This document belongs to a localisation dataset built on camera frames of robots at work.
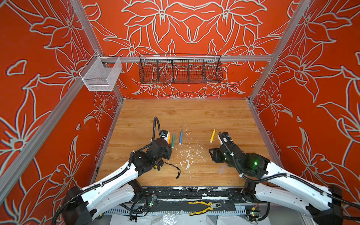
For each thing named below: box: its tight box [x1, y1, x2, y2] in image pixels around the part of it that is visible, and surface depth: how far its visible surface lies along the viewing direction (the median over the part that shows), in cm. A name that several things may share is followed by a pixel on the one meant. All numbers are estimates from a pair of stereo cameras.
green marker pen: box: [172, 130, 176, 148], surface depth 97 cm
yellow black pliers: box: [187, 201, 223, 216], surface depth 71 cm
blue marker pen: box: [179, 129, 184, 146], surface depth 97 cm
